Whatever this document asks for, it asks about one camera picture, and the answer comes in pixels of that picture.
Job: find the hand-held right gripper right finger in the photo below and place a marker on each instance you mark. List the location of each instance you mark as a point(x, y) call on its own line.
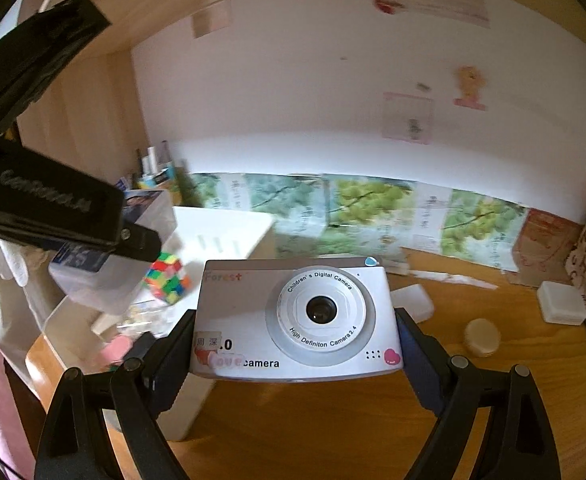
point(418, 360)

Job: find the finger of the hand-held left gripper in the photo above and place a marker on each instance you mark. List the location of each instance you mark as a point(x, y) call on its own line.
point(140, 245)
point(43, 55)

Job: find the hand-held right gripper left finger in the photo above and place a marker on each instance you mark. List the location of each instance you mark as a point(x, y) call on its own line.
point(173, 360)

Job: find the multicoloured puzzle cube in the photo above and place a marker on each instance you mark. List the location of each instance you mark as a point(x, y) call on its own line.
point(168, 280)

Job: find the clear box of dice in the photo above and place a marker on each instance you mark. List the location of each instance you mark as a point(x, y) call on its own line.
point(143, 321)

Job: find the clear box with blue label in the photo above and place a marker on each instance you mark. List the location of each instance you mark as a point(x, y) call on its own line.
point(103, 280)

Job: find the pink correction tape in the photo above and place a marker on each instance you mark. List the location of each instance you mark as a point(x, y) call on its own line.
point(115, 351)

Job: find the white plastic storage bin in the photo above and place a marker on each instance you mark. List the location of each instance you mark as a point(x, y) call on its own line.
point(223, 227)

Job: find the white toy digital camera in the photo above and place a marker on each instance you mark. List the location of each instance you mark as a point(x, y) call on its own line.
point(253, 320)

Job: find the small white square box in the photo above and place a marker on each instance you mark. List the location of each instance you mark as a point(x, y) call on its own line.
point(415, 302)

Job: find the round gold tin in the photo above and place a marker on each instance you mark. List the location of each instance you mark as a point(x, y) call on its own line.
point(482, 337)

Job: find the white slim tube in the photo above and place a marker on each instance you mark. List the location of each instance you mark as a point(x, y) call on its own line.
point(149, 162)

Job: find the white paper strip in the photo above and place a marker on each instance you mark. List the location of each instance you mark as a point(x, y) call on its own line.
point(453, 278)

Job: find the white cloth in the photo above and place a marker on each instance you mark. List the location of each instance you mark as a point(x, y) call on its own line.
point(18, 300)

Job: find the white rectangular soap box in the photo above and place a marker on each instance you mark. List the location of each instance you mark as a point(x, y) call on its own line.
point(562, 302)

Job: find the row of grape print sheets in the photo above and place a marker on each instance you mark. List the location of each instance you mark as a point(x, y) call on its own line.
point(363, 210)

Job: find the brown cartoon cardboard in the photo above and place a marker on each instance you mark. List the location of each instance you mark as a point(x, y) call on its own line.
point(545, 245)

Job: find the clear tape patch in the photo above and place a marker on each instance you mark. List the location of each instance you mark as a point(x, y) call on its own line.
point(212, 22)

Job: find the square translucent wall sticker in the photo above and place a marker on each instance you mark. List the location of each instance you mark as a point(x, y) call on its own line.
point(408, 117)

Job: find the bear wall sticker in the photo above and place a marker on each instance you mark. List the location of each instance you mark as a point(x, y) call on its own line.
point(469, 85)

